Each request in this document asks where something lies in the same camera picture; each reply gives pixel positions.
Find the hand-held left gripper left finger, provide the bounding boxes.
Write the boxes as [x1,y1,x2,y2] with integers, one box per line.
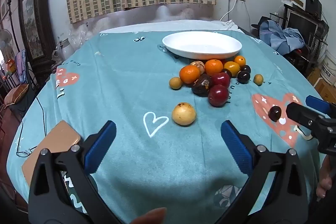
[28,120,124,224]

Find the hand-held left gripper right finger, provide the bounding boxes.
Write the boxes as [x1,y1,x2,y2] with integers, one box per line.
[215,120,308,224]

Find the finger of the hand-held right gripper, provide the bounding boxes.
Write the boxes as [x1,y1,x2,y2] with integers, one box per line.
[286,103,319,133]
[306,95,332,115]

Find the red plum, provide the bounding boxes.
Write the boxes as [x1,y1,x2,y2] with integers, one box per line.
[211,72,231,88]
[208,84,229,107]

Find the round yellow fruit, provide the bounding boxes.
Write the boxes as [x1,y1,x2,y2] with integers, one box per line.
[172,102,197,126]

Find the dark brown passion fruit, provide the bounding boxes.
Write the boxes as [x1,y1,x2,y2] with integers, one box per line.
[192,74,213,97]

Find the small orange mandarin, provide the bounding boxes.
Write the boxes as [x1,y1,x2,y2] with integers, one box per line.
[234,55,247,67]

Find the tan wrinkled fruit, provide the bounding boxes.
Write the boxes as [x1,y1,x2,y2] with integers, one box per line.
[189,61,206,74]

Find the white oval plate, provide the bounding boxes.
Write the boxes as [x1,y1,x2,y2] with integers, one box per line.
[162,31,242,60]

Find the person's right hand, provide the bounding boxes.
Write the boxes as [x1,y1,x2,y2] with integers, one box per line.
[316,154,334,199]

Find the person's left hand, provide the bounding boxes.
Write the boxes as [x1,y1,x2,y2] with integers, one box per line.
[131,207,168,224]

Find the cardboard box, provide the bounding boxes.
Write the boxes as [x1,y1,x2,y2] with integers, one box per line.
[314,77,336,105]

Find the white plastic bucket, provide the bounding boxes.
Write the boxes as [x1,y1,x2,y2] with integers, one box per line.
[320,50,336,85]

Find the brown cardboard sheet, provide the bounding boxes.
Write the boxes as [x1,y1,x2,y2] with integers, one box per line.
[22,120,81,185]

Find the teal printed blanket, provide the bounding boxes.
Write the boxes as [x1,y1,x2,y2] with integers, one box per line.
[7,29,328,224]

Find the blue clothes pile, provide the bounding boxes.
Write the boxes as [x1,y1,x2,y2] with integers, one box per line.
[259,20,305,52]

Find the yellow-orange mandarin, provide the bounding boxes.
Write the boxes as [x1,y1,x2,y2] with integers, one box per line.
[224,61,240,77]

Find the black monitor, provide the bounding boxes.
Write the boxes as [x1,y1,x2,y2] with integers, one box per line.
[286,9,319,38]

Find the black hat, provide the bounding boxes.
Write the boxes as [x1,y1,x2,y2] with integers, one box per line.
[251,16,269,30]

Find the brown cushion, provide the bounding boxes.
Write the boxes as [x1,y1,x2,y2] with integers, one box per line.
[4,84,29,107]

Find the black speaker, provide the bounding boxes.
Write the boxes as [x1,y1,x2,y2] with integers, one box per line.
[305,0,322,14]

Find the white plastic jug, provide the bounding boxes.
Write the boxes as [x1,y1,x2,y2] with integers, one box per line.
[56,39,76,62]

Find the clear plastic sheet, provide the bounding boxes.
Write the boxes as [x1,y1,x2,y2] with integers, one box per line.
[56,22,100,56]

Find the white bed sheet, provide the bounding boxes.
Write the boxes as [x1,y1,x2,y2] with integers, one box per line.
[100,20,238,34]

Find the dark wood framed painting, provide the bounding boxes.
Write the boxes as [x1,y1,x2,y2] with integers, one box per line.
[18,0,57,75]

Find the thin-frame eyeglasses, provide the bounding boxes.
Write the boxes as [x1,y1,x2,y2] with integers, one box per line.
[16,145,38,159]

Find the white power cable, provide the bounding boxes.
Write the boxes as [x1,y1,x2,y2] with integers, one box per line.
[219,0,238,21]

